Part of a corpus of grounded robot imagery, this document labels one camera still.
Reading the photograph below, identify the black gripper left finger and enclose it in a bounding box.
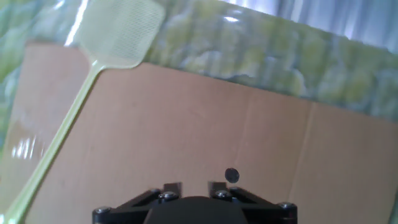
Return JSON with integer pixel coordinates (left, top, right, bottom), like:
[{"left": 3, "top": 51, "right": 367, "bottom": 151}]
[{"left": 92, "top": 182, "right": 184, "bottom": 224}]

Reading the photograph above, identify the brown cardboard sheet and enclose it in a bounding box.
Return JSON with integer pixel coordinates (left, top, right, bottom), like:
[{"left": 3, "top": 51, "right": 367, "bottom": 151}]
[{"left": 0, "top": 42, "right": 398, "bottom": 224}]

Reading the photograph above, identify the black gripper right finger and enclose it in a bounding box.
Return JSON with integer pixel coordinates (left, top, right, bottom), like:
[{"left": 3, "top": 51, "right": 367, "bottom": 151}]
[{"left": 207, "top": 181, "right": 298, "bottom": 224}]

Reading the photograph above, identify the green marble pattern mat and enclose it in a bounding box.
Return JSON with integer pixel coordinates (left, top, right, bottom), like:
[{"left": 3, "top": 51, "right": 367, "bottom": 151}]
[{"left": 0, "top": 0, "right": 398, "bottom": 150}]

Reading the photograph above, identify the light green plastic flyswatter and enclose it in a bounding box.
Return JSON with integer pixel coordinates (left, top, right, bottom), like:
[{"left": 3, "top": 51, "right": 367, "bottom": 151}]
[{"left": 0, "top": 0, "right": 166, "bottom": 224}]

